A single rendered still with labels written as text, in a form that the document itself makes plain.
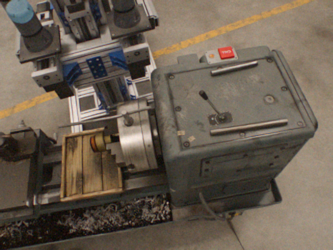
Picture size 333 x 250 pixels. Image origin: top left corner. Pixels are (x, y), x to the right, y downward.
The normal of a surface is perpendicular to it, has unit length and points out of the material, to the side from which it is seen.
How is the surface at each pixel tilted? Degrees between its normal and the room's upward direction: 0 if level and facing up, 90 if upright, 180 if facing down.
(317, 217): 0
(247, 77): 0
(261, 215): 0
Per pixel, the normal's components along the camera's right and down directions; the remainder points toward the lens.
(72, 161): -0.07, -0.50
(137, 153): 0.08, 0.41
